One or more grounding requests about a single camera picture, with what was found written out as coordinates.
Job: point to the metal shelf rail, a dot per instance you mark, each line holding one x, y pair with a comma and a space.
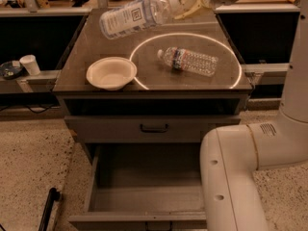
44, 82

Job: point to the white paper bowl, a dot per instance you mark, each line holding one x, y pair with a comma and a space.
111, 73

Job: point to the closed grey drawer front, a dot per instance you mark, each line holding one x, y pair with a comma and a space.
126, 129

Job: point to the black bar on floor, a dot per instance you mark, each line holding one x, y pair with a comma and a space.
53, 196

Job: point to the white paper cup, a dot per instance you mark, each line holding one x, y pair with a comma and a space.
31, 65

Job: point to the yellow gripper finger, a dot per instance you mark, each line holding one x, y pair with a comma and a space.
191, 7

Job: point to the red label clear bottle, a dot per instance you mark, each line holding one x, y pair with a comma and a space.
186, 60

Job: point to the black drawer handle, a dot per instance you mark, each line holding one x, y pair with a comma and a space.
161, 129

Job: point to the dark small dish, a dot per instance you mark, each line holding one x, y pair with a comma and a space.
10, 70

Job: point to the grey drawer cabinet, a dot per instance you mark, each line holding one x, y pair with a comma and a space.
156, 90

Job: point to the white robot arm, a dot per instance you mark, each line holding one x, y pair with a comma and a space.
229, 155

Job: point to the open grey lower drawer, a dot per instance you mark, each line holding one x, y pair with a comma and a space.
143, 187

